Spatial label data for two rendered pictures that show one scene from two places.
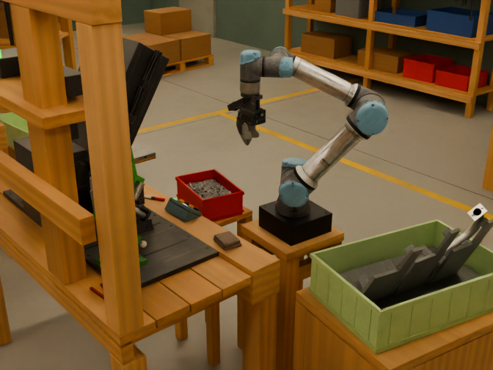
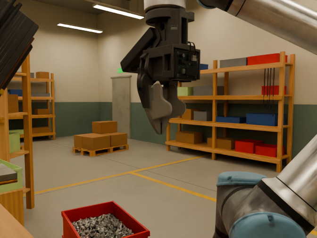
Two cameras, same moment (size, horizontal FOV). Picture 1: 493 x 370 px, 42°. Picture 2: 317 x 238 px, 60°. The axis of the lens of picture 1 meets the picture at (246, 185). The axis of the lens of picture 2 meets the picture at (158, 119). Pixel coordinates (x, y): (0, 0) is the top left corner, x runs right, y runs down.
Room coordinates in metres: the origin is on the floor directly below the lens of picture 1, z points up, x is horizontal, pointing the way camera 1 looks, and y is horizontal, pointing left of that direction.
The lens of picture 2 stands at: (1.82, 0.02, 1.34)
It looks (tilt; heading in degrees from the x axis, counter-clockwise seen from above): 4 degrees down; 357
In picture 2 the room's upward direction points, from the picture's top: straight up
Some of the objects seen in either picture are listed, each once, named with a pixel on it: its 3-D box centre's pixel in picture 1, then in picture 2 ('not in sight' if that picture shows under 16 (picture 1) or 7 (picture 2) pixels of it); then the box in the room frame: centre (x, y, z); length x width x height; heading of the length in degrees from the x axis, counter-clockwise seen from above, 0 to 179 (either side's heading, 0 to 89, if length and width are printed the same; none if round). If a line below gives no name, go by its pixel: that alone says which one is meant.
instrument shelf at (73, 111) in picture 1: (21, 87); not in sight; (2.27, 0.82, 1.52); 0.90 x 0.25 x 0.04; 41
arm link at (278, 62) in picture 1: (277, 66); not in sight; (2.32, -0.11, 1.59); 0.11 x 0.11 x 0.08; 84
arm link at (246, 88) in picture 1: (250, 86); (166, 4); (2.32, -0.01, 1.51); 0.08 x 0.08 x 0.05
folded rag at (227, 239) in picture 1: (227, 240); not in sight; (2.23, 0.07, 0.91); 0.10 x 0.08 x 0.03; 28
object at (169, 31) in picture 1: (162, 40); (101, 136); (8.99, 1.18, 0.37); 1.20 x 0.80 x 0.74; 138
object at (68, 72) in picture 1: (66, 81); not in sight; (2.08, 0.60, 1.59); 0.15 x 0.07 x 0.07; 41
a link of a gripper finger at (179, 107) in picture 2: (253, 133); (172, 109); (2.32, -0.03, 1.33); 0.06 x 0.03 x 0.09; 41
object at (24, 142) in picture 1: (54, 183); not in sight; (2.43, 0.80, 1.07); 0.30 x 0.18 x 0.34; 41
